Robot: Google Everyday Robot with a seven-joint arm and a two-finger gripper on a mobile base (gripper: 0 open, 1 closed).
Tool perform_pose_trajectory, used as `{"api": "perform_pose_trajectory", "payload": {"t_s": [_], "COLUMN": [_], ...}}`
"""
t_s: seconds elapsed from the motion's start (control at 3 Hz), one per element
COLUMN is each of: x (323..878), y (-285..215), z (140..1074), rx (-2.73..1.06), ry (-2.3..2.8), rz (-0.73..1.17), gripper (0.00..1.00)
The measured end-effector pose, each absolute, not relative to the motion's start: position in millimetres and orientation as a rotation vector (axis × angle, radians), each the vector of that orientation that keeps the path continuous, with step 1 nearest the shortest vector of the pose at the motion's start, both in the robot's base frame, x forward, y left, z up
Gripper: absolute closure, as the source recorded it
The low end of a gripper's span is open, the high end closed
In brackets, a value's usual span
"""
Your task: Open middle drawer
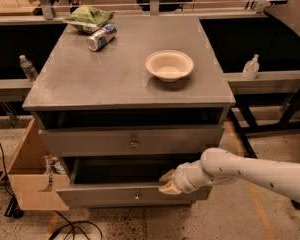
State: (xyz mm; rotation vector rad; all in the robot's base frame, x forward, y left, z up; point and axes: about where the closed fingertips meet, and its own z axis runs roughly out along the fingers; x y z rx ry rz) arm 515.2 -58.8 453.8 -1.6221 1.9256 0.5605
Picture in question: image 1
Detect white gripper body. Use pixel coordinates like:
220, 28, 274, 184
173, 163, 198, 194

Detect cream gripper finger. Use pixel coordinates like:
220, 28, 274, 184
159, 169, 175, 183
158, 181, 182, 195

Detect grey drawer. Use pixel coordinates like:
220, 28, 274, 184
57, 154, 211, 207
39, 125, 224, 157

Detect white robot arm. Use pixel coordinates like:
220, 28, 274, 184
158, 148, 300, 240

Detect grey top drawer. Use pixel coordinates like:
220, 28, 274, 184
39, 125, 224, 157

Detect grey drawer cabinet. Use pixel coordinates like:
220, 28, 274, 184
22, 14, 237, 209

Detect white paper bowl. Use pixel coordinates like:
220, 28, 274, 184
145, 50, 194, 82

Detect snack packets in bin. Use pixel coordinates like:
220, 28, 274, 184
45, 156, 66, 175

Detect white sanitizer bottle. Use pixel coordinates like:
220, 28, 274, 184
242, 54, 259, 80

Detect grey side ledge right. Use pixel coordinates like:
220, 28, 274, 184
223, 70, 300, 95

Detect grey side ledge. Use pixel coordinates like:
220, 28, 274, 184
0, 79, 32, 102
223, 70, 300, 95

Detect blue silver soda can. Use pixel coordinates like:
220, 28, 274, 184
87, 24, 117, 51

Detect green chip bag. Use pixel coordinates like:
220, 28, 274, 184
63, 5, 113, 34

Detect clear water bottle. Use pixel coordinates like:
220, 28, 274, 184
19, 55, 38, 83

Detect grey side ledge left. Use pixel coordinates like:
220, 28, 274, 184
0, 79, 32, 102

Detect dark table right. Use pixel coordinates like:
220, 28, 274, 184
264, 0, 300, 38

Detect black table leg frame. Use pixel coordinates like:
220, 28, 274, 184
228, 84, 300, 158

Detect black floor cable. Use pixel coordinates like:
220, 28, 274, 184
0, 129, 105, 240

